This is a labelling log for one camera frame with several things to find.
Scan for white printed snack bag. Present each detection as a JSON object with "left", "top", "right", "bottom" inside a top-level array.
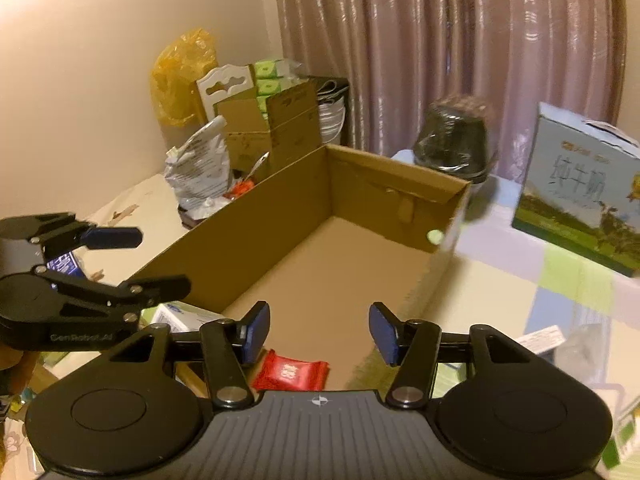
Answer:
[{"left": 165, "top": 116, "right": 237, "bottom": 214}]

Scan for large cardboard box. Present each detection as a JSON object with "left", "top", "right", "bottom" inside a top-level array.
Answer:
[{"left": 125, "top": 143, "right": 472, "bottom": 395}]

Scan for green medicine box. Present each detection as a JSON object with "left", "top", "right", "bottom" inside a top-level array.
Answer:
[{"left": 599, "top": 385, "right": 637, "bottom": 472}]

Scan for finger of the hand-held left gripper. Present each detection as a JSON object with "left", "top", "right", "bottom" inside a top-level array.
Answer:
[
  {"left": 0, "top": 267, "right": 192, "bottom": 326},
  {"left": 0, "top": 212, "right": 145, "bottom": 262}
]

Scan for clear plastic box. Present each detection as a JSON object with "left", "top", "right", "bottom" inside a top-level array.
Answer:
[{"left": 565, "top": 322, "right": 617, "bottom": 386}]

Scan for small brown cardboard box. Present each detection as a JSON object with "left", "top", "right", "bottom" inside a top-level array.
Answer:
[{"left": 220, "top": 80, "right": 321, "bottom": 183}]

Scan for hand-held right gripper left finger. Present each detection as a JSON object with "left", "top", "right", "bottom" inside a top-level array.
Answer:
[{"left": 100, "top": 301, "right": 272, "bottom": 408}]

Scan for person's left hand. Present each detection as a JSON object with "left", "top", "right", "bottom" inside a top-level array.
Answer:
[{"left": 0, "top": 347, "right": 40, "bottom": 398}]

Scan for long white green box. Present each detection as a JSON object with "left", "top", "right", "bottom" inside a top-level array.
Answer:
[{"left": 521, "top": 324, "right": 569, "bottom": 357}]

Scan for checked cloth desktop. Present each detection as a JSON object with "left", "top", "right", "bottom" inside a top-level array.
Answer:
[{"left": 0, "top": 162, "right": 640, "bottom": 477}]

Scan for blue milk carton box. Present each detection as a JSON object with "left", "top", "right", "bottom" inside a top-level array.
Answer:
[{"left": 511, "top": 101, "right": 640, "bottom": 279}]

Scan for pink curtain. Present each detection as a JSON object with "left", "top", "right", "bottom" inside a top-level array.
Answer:
[{"left": 271, "top": 0, "right": 629, "bottom": 182}]

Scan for red small packets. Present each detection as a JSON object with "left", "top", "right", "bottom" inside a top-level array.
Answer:
[{"left": 223, "top": 179, "right": 257, "bottom": 201}]

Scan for white hang-tab packaging card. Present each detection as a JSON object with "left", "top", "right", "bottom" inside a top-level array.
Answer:
[{"left": 196, "top": 62, "right": 257, "bottom": 127}]

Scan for blue white packet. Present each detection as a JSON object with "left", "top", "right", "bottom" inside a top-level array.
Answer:
[{"left": 46, "top": 252, "right": 84, "bottom": 277}]

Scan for black plastic-wrapped pot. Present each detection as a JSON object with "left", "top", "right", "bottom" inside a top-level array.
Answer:
[{"left": 411, "top": 94, "right": 499, "bottom": 196}]

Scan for white blue flat box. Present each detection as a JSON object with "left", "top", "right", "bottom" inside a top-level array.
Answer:
[{"left": 150, "top": 302, "right": 227, "bottom": 334}]

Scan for red snack packet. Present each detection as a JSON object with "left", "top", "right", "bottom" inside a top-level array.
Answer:
[{"left": 251, "top": 349, "right": 331, "bottom": 392}]

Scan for yellow plastic bag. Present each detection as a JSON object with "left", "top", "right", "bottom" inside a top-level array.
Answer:
[{"left": 151, "top": 29, "right": 219, "bottom": 127}]

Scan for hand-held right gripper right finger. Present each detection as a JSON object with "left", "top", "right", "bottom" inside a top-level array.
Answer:
[{"left": 369, "top": 301, "right": 539, "bottom": 407}]

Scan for black white striped bag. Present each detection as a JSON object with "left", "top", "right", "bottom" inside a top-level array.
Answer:
[{"left": 311, "top": 77, "right": 350, "bottom": 148}]

